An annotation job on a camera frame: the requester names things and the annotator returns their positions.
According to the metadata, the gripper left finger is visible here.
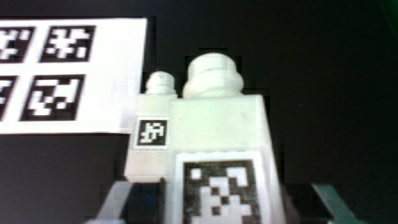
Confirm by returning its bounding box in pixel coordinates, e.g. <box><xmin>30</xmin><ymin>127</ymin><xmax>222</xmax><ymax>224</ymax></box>
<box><xmin>85</xmin><ymin>180</ymin><xmax>165</xmax><ymax>224</ymax></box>

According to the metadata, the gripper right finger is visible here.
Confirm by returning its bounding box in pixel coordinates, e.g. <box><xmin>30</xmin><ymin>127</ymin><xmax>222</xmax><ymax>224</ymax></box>
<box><xmin>282</xmin><ymin>182</ymin><xmax>371</xmax><ymax>224</ymax></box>

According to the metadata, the white table leg with tag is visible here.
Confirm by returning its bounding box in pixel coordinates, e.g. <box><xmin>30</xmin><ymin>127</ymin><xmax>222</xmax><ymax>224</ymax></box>
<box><xmin>165</xmin><ymin>53</ymin><xmax>286</xmax><ymax>224</ymax></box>

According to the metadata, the white table leg right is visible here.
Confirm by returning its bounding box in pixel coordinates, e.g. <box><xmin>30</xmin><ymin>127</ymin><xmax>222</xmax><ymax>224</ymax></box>
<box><xmin>124</xmin><ymin>71</ymin><xmax>177</xmax><ymax>183</ymax></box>

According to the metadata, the white sheet with AprilTags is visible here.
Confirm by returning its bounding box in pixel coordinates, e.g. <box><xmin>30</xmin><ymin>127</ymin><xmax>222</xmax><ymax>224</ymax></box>
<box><xmin>0</xmin><ymin>18</ymin><xmax>147</xmax><ymax>134</ymax></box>

